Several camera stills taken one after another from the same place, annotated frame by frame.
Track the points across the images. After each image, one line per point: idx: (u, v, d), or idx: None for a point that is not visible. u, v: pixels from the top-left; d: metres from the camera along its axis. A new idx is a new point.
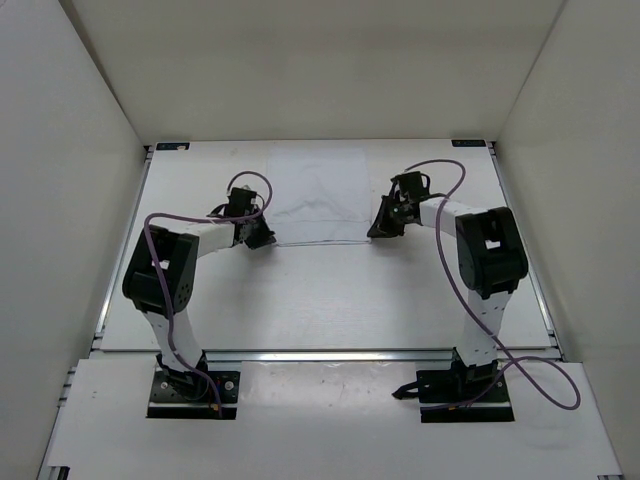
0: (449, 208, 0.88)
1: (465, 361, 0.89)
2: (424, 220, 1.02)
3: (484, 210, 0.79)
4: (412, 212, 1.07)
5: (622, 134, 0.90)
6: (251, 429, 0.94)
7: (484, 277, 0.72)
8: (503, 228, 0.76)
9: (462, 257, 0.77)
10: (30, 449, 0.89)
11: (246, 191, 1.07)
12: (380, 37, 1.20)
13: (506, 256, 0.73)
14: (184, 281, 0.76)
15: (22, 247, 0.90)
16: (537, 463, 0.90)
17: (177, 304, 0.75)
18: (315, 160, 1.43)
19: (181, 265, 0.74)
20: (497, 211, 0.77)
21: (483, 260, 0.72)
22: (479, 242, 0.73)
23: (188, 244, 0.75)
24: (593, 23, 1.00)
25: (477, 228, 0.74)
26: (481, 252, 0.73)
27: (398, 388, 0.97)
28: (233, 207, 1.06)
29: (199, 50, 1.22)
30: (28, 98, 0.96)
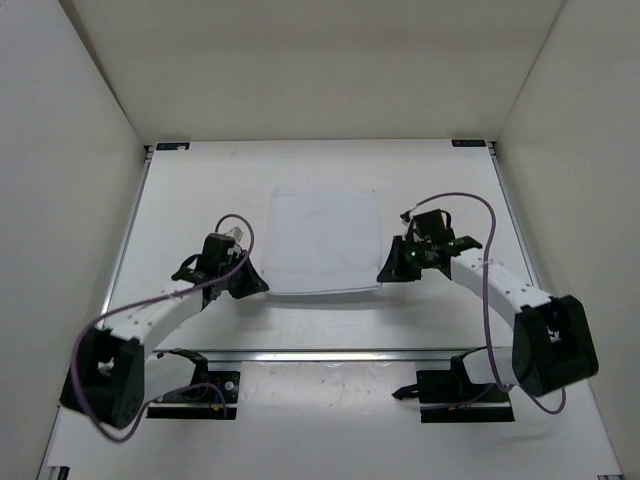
0: (496, 277, 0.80)
1: (472, 380, 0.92)
2: (454, 274, 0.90)
3: (546, 299, 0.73)
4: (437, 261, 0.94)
5: (622, 135, 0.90)
6: (251, 429, 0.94)
7: (551, 382, 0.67)
8: (568, 322, 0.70)
9: (520, 351, 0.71)
10: (31, 449, 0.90)
11: (222, 239, 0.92)
12: (381, 38, 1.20)
13: (573, 357, 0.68)
14: (129, 394, 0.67)
15: (23, 247, 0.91)
16: (537, 464, 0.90)
17: (122, 419, 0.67)
18: (324, 205, 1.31)
19: (119, 387, 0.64)
20: (563, 302, 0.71)
21: (548, 366, 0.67)
22: (546, 345, 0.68)
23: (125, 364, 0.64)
24: (594, 23, 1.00)
25: (543, 327, 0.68)
26: (546, 357, 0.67)
27: (399, 389, 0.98)
28: (205, 258, 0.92)
29: (199, 50, 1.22)
30: (28, 99, 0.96)
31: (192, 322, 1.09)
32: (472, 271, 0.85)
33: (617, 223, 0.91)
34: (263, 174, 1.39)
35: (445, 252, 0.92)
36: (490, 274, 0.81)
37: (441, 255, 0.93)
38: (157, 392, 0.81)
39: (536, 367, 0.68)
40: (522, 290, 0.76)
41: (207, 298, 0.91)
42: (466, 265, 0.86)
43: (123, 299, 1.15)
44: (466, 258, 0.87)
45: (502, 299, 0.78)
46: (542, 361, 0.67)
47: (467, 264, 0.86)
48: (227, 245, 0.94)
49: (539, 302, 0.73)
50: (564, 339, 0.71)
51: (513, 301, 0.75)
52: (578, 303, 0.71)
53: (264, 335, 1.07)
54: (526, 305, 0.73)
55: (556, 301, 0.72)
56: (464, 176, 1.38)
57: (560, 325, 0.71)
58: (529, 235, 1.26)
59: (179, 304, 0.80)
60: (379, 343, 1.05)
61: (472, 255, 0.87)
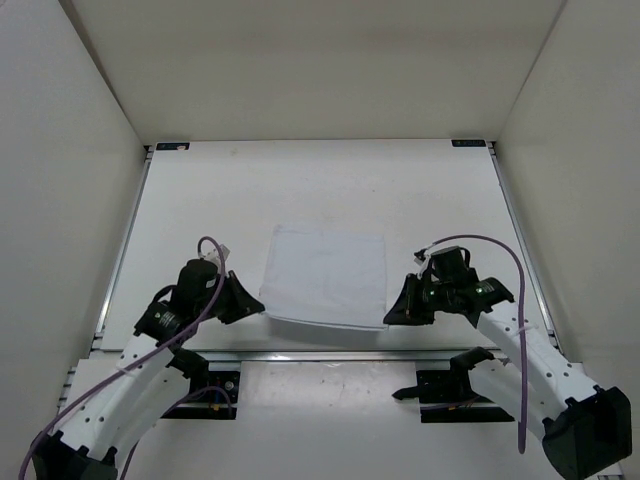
0: (535, 353, 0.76)
1: (475, 388, 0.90)
2: (482, 328, 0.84)
3: (593, 391, 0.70)
4: (463, 306, 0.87)
5: (622, 134, 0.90)
6: (251, 429, 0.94)
7: (585, 468, 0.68)
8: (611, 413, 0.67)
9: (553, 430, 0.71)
10: None
11: (200, 273, 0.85)
12: (381, 37, 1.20)
13: (611, 448, 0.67)
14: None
15: (23, 247, 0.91)
16: (537, 463, 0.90)
17: None
18: (329, 240, 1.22)
19: None
20: (609, 394, 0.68)
21: (585, 463, 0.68)
22: (586, 445, 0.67)
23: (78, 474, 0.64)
24: (593, 24, 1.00)
25: (585, 429, 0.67)
26: (586, 455, 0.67)
27: (399, 390, 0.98)
28: (181, 292, 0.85)
29: (199, 50, 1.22)
30: (29, 99, 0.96)
31: None
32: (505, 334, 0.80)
33: (617, 222, 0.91)
34: (262, 173, 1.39)
35: (469, 296, 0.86)
36: (528, 345, 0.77)
37: (467, 301, 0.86)
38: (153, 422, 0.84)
39: (574, 464, 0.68)
40: (564, 375, 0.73)
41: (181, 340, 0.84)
42: (500, 327, 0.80)
43: (123, 299, 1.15)
44: (496, 314, 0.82)
45: (541, 381, 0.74)
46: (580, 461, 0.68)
47: (500, 325, 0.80)
48: (205, 279, 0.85)
49: (583, 394, 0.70)
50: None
51: (556, 389, 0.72)
52: (625, 398, 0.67)
53: (264, 335, 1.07)
54: (570, 400, 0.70)
55: (600, 391, 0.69)
56: (464, 176, 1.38)
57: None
58: (529, 235, 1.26)
59: (138, 375, 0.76)
60: (380, 342, 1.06)
61: (506, 313, 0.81)
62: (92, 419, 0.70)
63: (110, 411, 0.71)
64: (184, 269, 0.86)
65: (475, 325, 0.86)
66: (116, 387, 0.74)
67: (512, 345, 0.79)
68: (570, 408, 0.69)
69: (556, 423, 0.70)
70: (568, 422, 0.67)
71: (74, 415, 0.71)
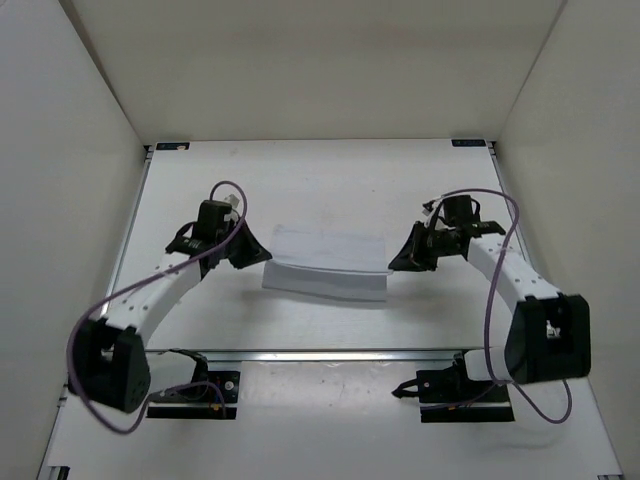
0: (510, 266, 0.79)
1: (469, 376, 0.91)
2: (471, 257, 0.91)
3: (554, 294, 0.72)
4: (457, 240, 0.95)
5: (622, 133, 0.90)
6: (251, 429, 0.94)
7: (536, 376, 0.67)
8: (571, 317, 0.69)
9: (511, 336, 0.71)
10: (31, 448, 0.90)
11: (219, 207, 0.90)
12: (381, 37, 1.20)
13: (568, 354, 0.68)
14: (137, 376, 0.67)
15: (23, 248, 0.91)
16: (537, 464, 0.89)
17: (130, 406, 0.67)
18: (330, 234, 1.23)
19: (123, 374, 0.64)
20: (569, 298, 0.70)
21: (539, 358, 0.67)
22: (541, 339, 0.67)
23: (127, 345, 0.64)
24: (594, 22, 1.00)
25: (542, 321, 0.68)
26: (541, 348, 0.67)
27: (398, 387, 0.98)
28: (201, 225, 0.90)
29: (199, 49, 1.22)
30: (28, 99, 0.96)
31: (191, 323, 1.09)
32: (488, 254, 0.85)
33: (617, 222, 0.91)
34: (262, 174, 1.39)
35: (464, 230, 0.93)
36: (504, 262, 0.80)
37: (462, 234, 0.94)
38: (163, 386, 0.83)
39: (526, 366, 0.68)
40: (532, 283, 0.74)
41: (205, 268, 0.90)
42: (483, 249, 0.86)
43: None
44: (483, 240, 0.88)
45: (510, 288, 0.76)
46: (534, 353, 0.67)
47: (485, 248, 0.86)
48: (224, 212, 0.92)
49: (545, 293, 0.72)
50: (562, 337, 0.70)
51: (519, 290, 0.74)
52: (586, 305, 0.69)
53: (264, 335, 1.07)
54: (530, 296, 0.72)
55: (562, 296, 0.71)
56: (465, 176, 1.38)
57: (561, 322, 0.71)
58: (529, 234, 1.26)
59: (175, 281, 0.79)
60: (380, 343, 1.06)
61: (492, 240, 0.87)
62: (137, 307, 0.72)
63: (154, 302, 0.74)
64: (204, 202, 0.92)
65: (466, 257, 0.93)
66: (158, 285, 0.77)
67: (491, 264, 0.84)
68: (529, 301, 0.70)
69: (515, 315, 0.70)
70: (521, 314, 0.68)
71: (118, 306, 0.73)
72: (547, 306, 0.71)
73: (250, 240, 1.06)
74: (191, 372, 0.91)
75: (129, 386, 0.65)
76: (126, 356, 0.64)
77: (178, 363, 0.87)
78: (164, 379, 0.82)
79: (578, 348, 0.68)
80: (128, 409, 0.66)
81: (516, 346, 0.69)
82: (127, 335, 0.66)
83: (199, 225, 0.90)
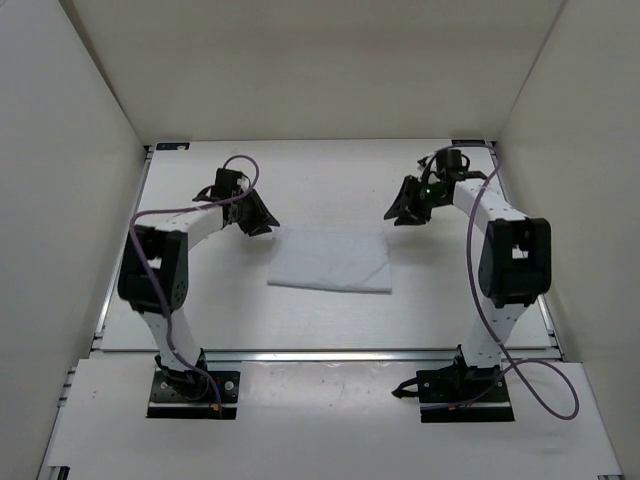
0: (487, 198, 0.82)
1: (467, 361, 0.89)
2: (455, 201, 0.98)
3: (521, 217, 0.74)
4: (445, 189, 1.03)
5: (622, 133, 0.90)
6: (251, 429, 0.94)
7: (500, 288, 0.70)
8: (535, 238, 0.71)
9: (483, 259, 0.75)
10: (31, 448, 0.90)
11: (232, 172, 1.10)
12: (380, 37, 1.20)
13: (531, 271, 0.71)
14: (179, 278, 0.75)
15: (23, 248, 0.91)
16: (537, 464, 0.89)
17: (174, 301, 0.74)
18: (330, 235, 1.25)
19: (174, 265, 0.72)
20: (534, 221, 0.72)
21: (504, 272, 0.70)
22: (506, 252, 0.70)
23: (177, 242, 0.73)
24: (594, 22, 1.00)
25: (509, 240, 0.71)
26: (506, 262, 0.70)
27: (398, 387, 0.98)
28: (219, 184, 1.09)
29: (200, 49, 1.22)
30: (27, 99, 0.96)
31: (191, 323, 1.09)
32: (469, 194, 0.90)
33: (616, 221, 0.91)
34: (262, 173, 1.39)
35: (450, 179, 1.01)
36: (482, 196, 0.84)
37: (449, 183, 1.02)
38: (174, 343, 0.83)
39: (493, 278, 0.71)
40: (504, 211, 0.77)
41: (225, 221, 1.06)
42: (466, 190, 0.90)
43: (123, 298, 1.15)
44: (467, 185, 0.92)
45: (485, 216, 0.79)
46: (500, 267, 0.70)
47: (467, 189, 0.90)
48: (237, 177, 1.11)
49: (514, 216, 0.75)
50: (528, 257, 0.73)
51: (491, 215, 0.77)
52: (547, 228, 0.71)
53: (264, 335, 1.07)
54: (499, 218, 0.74)
55: (529, 220, 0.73)
56: None
57: (528, 244, 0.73)
58: None
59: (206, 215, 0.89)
60: (380, 343, 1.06)
61: (475, 183, 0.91)
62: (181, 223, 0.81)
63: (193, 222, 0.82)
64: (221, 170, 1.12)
65: (453, 202, 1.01)
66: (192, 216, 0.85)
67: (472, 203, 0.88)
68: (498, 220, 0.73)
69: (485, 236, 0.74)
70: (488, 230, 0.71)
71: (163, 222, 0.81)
72: (515, 229, 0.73)
73: (261, 212, 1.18)
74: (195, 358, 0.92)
75: (174, 278, 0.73)
76: (176, 251, 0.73)
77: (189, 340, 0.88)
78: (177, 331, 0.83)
79: (540, 264, 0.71)
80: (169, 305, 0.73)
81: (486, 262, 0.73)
82: (175, 233, 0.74)
83: (216, 187, 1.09)
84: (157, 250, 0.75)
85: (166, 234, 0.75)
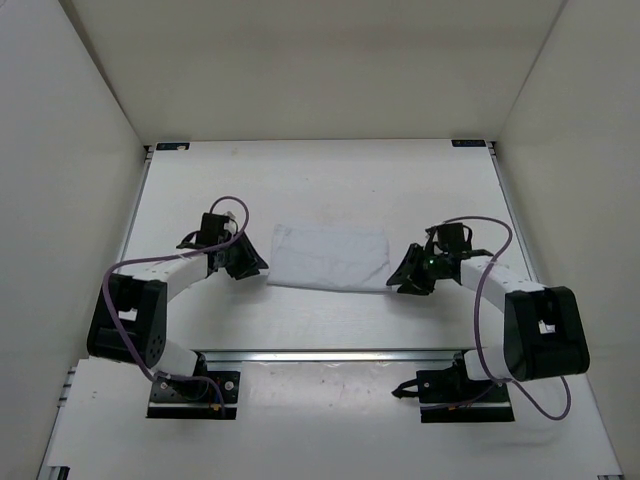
0: (498, 272, 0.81)
1: (469, 376, 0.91)
2: (464, 280, 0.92)
3: (540, 288, 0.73)
4: (451, 266, 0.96)
5: (622, 135, 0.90)
6: (251, 430, 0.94)
7: (536, 370, 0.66)
8: (560, 310, 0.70)
9: (507, 339, 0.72)
10: (31, 448, 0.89)
11: (219, 217, 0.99)
12: (380, 37, 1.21)
13: (561, 347, 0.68)
14: (156, 332, 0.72)
15: (23, 247, 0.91)
16: (537, 464, 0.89)
17: (149, 359, 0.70)
18: (330, 234, 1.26)
19: (152, 318, 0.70)
20: (556, 291, 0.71)
21: (535, 349, 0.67)
22: (533, 331, 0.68)
23: (156, 292, 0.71)
24: (594, 22, 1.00)
25: (531, 313, 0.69)
26: (534, 340, 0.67)
27: (398, 387, 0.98)
28: (204, 231, 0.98)
29: (200, 50, 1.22)
30: (28, 98, 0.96)
31: (190, 323, 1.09)
32: (476, 271, 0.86)
33: (616, 223, 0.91)
34: (262, 173, 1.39)
35: (457, 258, 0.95)
36: (493, 270, 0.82)
37: (455, 263, 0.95)
38: (168, 371, 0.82)
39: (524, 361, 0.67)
40: (519, 283, 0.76)
41: (210, 269, 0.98)
42: (472, 265, 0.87)
43: None
44: (473, 260, 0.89)
45: (499, 289, 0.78)
46: (528, 342, 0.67)
47: (474, 264, 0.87)
48: (224, 222, 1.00)
49: (531, 287, 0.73)
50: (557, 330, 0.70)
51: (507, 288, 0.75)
52: (573, 299, 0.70)
53: (265, 334, 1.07)
54: (516, 289, 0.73)
55: (549, 291, 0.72)
56: (465, 176, 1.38)
57: (553, 317, 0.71)
58: (529, 234, 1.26)
59: (189, 262, 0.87)
60: (380, 343, 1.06)
61: (480, 258, 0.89)
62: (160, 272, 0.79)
63: (172, 271, 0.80)
64: (207, 213, 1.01)
65: (460, 281, 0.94)
66: (173, 264, 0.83)
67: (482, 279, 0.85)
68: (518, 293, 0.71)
69: (507, 310, 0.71)
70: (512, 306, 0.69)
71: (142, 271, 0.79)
72: (537, 302, 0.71)
73: (249, 253, 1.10)
74: (192, 365, 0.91)
75: (150, 332, 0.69)
76: (154, 303, 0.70)
77: (181, 350, 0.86)
78: (170, 362, 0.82)
79: (571, 337, 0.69)
80: (144, 363, 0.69)
81: (512, 340, 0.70)
82: (154, 282, 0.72)
83: (201, 233, 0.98)
84: (135, 300, 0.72)
85: (143, 282, 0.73)
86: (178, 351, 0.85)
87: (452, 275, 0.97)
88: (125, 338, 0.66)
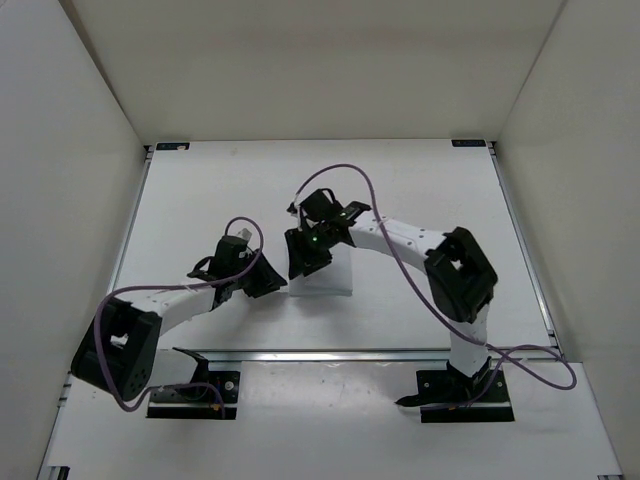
0: (394, 232, 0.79)
1: (467, 374, 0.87)
2: (357, 241, 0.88)
3: (441, 236, 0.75)
4: (337, 233, 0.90)
5: (621, 135, 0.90)
6: (251, 430, 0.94)
7: (470, 306, 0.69)
8: (465, 248, 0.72)
9: (437, 296, 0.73)
10: (31, 448, 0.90)
11: (234, 245, 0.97)
12: (380, 37, 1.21)
13: (478, 277, 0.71)
14: (140, 366, 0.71)
15: (24, 248, 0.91)
16: (535, 463, 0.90)
17: (127, 392, 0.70)
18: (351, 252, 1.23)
19: (136, 352, 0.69)
20: (455, 234, 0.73)
21: (465, 292, 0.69)
22: (455, 276, 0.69)
23: (147, 328, 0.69)
24: (593, 23, 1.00)
25: (446, 262, 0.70)
26: (460, 284, 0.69)
27: (402, 396, 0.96)
28: (217, 260, 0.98)
29: (200, 49, 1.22)
30: (28, 100, 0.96)
31: (195, 321, 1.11)
32: (370, 234, 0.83)
33: (616, 222, 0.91)
34: (260, 174, 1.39)
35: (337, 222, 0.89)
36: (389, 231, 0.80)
37: (338, 228, 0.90)
38: (154, 379, 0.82)
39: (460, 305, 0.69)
40: (420, 238, 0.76)
41: (218, 301, 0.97)
42: (364, 230, 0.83)
43: None
44: (362, 226, 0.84)
45: (406, 251, 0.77)
46: (457, 291, 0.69)
47: (365, 228, 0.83)
48: (237, 250, 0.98)
49: (437, 240, 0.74)
50: (466, 265, 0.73)
51: (416, 249, 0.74)
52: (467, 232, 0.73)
53: (264, 334, 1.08)
54: (428, 249, 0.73)
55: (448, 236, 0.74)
56: (465, 176, 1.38)
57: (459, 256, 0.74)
58: (529, 235, 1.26)
59: (194, 294, 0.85)
60: (381, 343, 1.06)
61: (367, 218, 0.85)
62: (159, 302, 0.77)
63: (174, 303, 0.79)
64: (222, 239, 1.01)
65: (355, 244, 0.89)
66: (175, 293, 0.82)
67: (380, 240, 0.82)
68: (429, 254, 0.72)
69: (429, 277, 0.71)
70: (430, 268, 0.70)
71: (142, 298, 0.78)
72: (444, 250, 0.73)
73: (264, 278, 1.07)
74: (190, 371, 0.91)
75: (133, 367, 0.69)
76: (142, 339, 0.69)
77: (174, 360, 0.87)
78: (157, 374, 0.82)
79: (483, 266, 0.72)
80: (123, 394, 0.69)
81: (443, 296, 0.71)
82: (148, 316, 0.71)
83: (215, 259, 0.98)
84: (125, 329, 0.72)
85: (138, 314, 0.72)
86: (169, 364, 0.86)
87: (343, 239, 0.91)
88: (107, 373, 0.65)
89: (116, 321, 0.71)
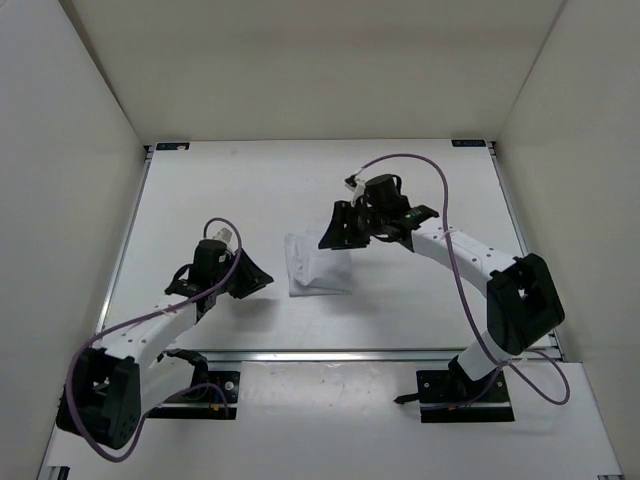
0: (460, 246, 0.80)
1: (471, 375, 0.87)
2: (418, 247, 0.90)
3: (512, 261, 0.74)
4: (397, 235, 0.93)
5: (621, 135, 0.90)
6: (251, 430, 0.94)
7: (524, 339, 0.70)
8: (534, 277, 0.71)
9: (492, 317, 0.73)
10: (31, 448, 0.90)
11: (213, 249, 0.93)
12: (380, 37, 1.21)
13: (541, 311, 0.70)
14: (127, 413, 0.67)
15: (24, 248, 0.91)
16: (535, 463, 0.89)
17: (119, 442, 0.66)
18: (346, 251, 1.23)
19: (118, 403, 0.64)
20: (526, 260, 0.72)
21: (523, 324, 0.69)
22: (519, 307, 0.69)
23: (123, 377, 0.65)
24: (593, 23, 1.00)
25: (513, 291, 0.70)
26: (522, 317, 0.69)
27: (401, 394, 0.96)
28: (197, 268, 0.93)
29: (200, 49, 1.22)
30: (28, 100, 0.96)
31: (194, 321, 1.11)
32: (434, 242, 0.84)
33: (616, 222, 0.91)
34: (260, 174, 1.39)
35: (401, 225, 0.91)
36: (454, 243, 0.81)
37: (399, 230, 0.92)
38: (160, 400, 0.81)
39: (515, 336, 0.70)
40: (487, 257, 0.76)
41: (201, 311, 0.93)
42: (428, 237, 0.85)
43: (123, 298, 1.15)
44: (426, 232, 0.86)
45: (469, 267, 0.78)
46: (517, 321, 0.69)
47: (428, 235, 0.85)
48: (218, 254, 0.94)
49: (505, 264, 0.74)
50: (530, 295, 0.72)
51: (481, 268, 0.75)
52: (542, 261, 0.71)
53: (264, 334, 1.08)
54: (494, 271, 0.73)
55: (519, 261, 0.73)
56: (465, 176, 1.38)
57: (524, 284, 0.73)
58: (528, 235, 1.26)
59: (174, 316, 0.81)
60: (381, 343, 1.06)
61: (432, 225, 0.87)
62: (135, 340, 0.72)
63: (151, 336, 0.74)
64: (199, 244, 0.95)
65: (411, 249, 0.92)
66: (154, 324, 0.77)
67: (442, 250, 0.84)
68: (495, 276, 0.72)
69: (490, 298, 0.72)
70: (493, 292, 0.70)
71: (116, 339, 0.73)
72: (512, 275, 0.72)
73: (246, 275, 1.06)
74: (189, 376, 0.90)
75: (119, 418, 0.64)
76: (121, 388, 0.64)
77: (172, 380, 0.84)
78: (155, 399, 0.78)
79: (549, 300, 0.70)
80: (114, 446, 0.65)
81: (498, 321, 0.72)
82: (125, 364, 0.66)
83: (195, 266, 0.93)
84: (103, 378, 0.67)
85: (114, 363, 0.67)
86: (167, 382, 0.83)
87: (401, 241, 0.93)
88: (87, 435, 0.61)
89: (94, 369, 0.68)
